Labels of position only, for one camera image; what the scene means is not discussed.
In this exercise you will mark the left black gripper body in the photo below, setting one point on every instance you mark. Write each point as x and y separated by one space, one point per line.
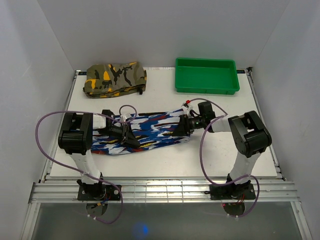
121 133

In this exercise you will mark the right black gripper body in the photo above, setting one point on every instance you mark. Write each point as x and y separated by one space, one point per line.
192 123

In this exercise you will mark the blue white red patterned trousers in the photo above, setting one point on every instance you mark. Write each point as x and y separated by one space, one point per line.
152 130

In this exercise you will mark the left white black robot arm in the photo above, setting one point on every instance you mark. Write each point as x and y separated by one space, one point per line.
76 138

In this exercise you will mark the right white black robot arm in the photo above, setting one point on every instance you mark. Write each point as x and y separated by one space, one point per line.
250 135

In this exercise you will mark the folded camouflage trousers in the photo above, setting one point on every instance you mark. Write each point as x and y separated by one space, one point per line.
115 80

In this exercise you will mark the green plastic tray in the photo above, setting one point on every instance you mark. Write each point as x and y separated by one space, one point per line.
206 76

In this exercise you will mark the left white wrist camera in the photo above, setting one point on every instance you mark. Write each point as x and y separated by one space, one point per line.
125 117

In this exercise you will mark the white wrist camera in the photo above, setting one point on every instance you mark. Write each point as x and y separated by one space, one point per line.
187 108
125 117

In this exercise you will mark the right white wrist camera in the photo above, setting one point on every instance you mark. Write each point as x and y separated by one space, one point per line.
187 108

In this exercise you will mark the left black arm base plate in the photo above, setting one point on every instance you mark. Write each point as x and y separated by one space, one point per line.
98 192

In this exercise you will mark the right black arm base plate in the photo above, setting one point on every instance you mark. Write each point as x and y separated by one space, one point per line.
231 192

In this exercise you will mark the aluminium table edge rail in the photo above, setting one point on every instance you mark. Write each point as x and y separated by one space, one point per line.
160 191

